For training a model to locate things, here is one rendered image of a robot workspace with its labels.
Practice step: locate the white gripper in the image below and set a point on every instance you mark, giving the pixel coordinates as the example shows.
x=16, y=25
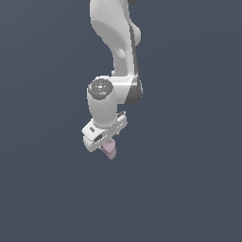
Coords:
x=97, y=134

